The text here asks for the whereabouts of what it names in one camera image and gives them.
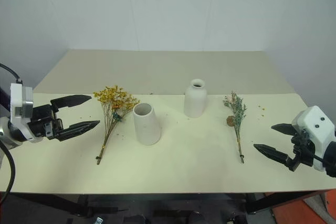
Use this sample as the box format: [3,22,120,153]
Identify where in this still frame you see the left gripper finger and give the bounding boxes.
[50,94,93,112]
[55,120,101,142]

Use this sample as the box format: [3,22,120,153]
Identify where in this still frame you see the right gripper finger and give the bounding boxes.
[253,143,292,167]
[271,122,298,137]

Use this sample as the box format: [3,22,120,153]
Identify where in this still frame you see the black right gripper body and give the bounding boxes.
[286,132,316,172]

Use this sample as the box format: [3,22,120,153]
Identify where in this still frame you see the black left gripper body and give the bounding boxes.
[27,104,64,140]

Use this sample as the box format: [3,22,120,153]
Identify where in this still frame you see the white conical ceramic vase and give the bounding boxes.
[132,103,162,146]

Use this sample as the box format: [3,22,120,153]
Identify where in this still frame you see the white bottle-shaped ceramic vase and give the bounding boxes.
[183,78,208,118]

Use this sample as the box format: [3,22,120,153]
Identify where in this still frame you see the yellow dried flower bouquet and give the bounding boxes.
[93,85,141,166]

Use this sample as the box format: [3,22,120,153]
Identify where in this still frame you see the green dried flower bouquet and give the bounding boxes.
[223,90,248,165]

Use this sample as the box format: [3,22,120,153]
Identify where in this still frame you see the orange floor mat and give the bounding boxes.
[271,189,336,224]

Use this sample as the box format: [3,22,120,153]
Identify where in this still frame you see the cream paper table cover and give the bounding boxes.
[0,92,336,196]

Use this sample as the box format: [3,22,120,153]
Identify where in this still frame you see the dark rounded shape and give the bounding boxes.
[185,210,208,224]

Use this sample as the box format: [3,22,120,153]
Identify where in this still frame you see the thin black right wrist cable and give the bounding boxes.
[311,155,332,168]

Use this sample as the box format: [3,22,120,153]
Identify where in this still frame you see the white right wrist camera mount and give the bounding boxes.
[291,105,336,172]

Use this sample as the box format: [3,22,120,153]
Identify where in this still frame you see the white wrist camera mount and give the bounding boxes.
[9,83,34,141]
[291,105,336,172]

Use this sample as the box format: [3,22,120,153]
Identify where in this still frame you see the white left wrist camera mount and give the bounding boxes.
[9,83,34,141]

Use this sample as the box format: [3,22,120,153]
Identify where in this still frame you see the black metal table frame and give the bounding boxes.
[7,191,328,217]

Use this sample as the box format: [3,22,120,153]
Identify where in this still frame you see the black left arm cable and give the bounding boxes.
[0,63,24,84]
[0,140,16,205]

